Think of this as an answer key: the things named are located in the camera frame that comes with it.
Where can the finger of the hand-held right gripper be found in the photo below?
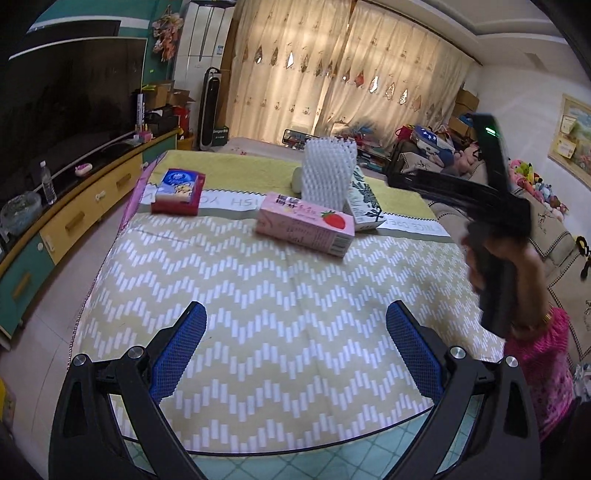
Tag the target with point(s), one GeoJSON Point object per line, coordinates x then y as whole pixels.
{"type": "Point", "coordinates": [434, 184]}

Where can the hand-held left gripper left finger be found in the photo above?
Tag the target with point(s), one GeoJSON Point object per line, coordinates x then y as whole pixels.
{"type": "Point", "coordinates": [180, 350]}

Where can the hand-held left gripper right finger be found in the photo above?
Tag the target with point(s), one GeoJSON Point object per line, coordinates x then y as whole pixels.
{"type": "Point", "coordinates": [415, 350]}

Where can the person's right forearm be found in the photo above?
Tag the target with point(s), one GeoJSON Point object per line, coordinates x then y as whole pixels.
{"type": "Point", "coordinates": [545, 369]}

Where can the person's right hand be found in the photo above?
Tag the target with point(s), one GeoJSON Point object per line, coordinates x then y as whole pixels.
{"type": "Point", "coordinates": [524, 267]}

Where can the pile of plush toys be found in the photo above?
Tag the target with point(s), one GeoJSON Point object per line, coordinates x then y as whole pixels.
{"type": "Point", "coordinates": [531, 177]}

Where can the blue starry bag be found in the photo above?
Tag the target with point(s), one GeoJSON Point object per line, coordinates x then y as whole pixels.
{"type": "Point", "coordinates": [427, 138]}

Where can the white floral carton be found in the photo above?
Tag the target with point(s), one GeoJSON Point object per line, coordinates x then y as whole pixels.
{"type": "Point", "coordinates": [362, 203]}

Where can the beige sofa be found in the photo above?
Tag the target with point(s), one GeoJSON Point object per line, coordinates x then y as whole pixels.
{"type": "Point", "coordinates": [554, 240]}

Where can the stack of cardboard boxes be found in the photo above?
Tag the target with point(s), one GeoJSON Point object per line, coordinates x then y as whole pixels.
{"type": "Point", "coordinates": [466, 101]}

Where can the pile of books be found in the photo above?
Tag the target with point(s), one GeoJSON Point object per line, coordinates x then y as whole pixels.
{"type": "Point", "coordinates": [355, 138]}

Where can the black plush toy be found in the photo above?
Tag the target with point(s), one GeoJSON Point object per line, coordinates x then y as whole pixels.
{"type": "Point", "coordinates": [584, 251]}

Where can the white foam net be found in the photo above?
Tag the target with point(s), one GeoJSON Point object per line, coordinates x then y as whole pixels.
{"type": "Point", "coordinates": [328, 170]}

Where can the yellow zigzag tablecloth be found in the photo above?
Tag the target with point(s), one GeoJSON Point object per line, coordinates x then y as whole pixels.
{"type": "Point", "coordinates": [277, 300]}

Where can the small white container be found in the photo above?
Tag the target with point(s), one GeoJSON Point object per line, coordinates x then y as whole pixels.
{"type": "Point", "coordinates": [297, 180]}

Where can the pink strawberry box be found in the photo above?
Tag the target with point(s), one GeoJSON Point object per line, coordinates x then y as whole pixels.
{"type": "Point", "coordinates": [300, 221]}

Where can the teal checked cloth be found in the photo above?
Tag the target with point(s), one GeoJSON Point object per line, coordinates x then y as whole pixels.
{"type": "Point", "coordinates": [286, 461]}

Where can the beige patterned curtain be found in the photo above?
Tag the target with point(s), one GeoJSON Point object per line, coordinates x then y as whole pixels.
{"type": "Point", "coordinates": [346, 55]}

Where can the red blue box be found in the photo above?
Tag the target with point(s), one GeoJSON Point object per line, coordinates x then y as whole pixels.
{"type": "Point", "coordinates": [178, 189]}

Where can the yellow green television cabinet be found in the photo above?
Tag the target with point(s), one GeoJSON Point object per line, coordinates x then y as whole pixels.
{"type": "Point", "coordinates": [83, 212]}

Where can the small pink white object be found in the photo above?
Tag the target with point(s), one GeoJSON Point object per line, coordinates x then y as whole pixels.
{"type": "Point", "coordinates": [84, 170]}

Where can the clear water bottle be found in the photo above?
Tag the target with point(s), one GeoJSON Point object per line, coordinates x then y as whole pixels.
{"type": "Point", "coordinates": [48, 184]}

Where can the clear glass bowl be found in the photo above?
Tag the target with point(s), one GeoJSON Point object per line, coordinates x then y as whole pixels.
{"type": "Point", "coordinates": [18, 210]}

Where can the red canister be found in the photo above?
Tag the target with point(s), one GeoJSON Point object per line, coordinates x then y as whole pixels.
{"type": "Point", "coordinates": [184, 117]}

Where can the black tower fan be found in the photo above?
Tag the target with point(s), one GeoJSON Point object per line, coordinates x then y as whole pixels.
{"type": "Point", "coordinates": [211, 101]}

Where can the cardboard box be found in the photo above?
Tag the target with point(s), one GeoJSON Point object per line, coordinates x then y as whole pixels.
{"type": "Point", "coordinates": [159, 92]}
{"type": "Point", "coordinates": [181, 97]}

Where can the black television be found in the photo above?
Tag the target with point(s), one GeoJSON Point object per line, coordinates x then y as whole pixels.
{"type": "Point", "coordinates": [69, 101]}

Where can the white standing air conditioner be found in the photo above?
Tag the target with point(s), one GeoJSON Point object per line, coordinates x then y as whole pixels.
{"type": "Point", "coordinates": [203, 37]}

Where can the hanging flower decoration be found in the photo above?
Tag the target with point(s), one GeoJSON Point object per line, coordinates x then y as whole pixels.
{"type": "Point", "coordinates": [166, 32]}

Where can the framed wall picture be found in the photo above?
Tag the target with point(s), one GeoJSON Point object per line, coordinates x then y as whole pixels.
{"type": "Point", "coordinates": [572, 134]}

